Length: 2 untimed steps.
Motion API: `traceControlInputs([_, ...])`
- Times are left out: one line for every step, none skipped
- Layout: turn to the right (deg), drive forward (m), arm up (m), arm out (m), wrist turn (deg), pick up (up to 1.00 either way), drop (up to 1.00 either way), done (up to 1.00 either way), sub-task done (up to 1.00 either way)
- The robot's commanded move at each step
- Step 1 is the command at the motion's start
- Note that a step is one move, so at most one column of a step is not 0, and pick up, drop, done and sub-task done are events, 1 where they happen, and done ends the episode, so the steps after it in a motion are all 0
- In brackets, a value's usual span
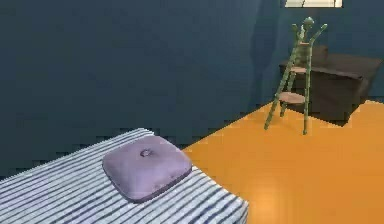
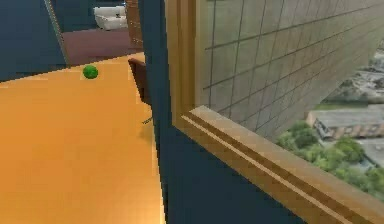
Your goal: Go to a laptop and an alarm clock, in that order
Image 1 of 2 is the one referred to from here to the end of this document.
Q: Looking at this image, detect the purple buttoned pillow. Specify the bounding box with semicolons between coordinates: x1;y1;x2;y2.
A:
101;135;193;204

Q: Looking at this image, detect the green tiered stand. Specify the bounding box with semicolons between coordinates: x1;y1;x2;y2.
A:
263;16;329;136

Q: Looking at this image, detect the dark brown desk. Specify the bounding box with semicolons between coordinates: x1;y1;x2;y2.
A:
278;44;384;123

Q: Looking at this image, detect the blue striped bed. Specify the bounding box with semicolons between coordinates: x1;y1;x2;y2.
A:
0;127;250;224

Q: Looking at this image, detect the bright window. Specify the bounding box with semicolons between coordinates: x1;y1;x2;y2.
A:
284;0;344;9

